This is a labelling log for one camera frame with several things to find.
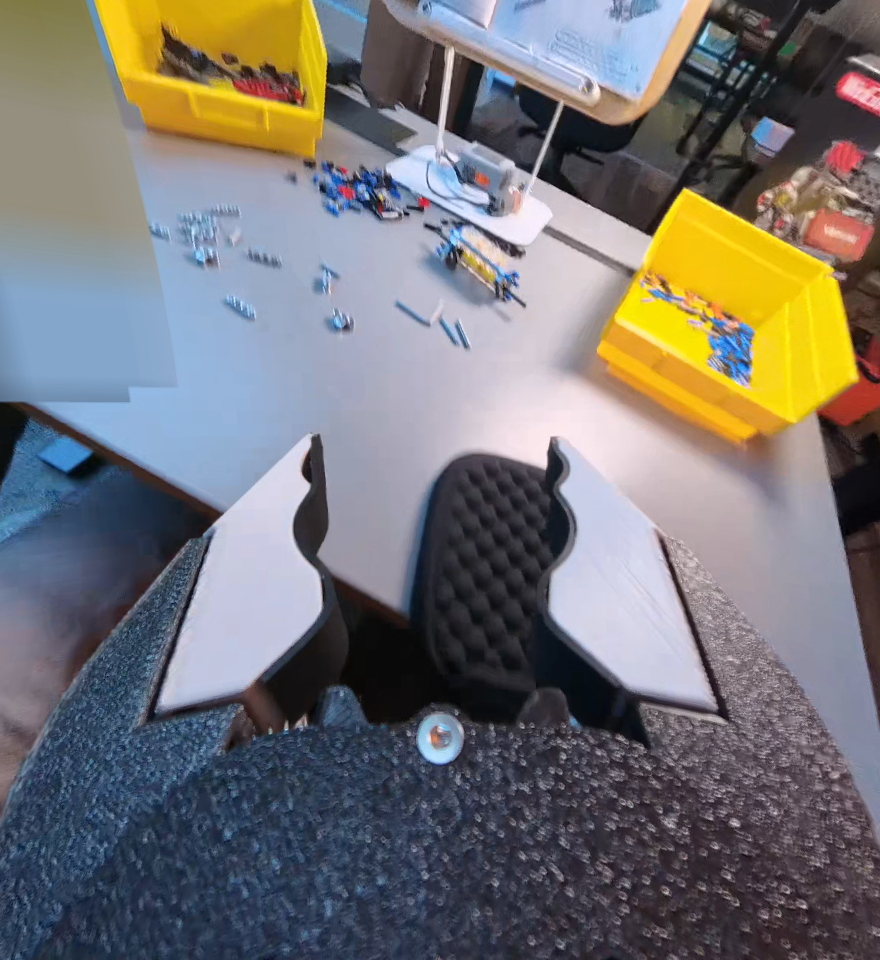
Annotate black toy engine box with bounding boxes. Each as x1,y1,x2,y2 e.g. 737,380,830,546
747,52,880,290

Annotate heap of dark building pieces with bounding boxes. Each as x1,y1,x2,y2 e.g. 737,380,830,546
158,26,306,106

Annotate grey battery box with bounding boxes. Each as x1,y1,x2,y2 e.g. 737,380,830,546
458,146,520,200

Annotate transparent engine block assembly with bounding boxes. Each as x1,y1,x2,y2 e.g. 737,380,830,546
423,219,529,309

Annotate black office chair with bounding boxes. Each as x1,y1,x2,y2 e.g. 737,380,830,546
518,82,645,189

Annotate red plastic container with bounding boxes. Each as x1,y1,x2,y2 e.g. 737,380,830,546
818,333,880,427

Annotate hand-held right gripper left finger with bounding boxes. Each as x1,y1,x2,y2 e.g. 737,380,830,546
153,432,350,732

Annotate scattered chrome beams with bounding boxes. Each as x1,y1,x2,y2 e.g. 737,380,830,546
147,202,355,333

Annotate grey desk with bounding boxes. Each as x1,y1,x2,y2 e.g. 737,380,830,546
20,97,880,886

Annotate black mesh pad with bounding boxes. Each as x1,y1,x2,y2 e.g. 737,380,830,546
413,453,576,699

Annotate yellow bin with blue pins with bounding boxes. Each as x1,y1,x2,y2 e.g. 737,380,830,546
597,189,860,444

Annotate yellow bin with red panels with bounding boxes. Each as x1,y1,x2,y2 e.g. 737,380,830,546
95,0,327,157

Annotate pile of blue black pins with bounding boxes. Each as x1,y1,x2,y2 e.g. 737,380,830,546
638,271,756,387

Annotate pile of small coloured connectors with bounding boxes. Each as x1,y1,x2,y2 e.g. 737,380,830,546
312,161,430,220

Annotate person's grey trouser leg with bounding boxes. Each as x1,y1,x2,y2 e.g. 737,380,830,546
0,480,212,871

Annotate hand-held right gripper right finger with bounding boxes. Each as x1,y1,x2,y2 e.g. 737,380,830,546
533,436,720,744

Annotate wooden book stand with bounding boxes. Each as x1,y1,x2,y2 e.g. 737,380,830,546
383,0,713,246

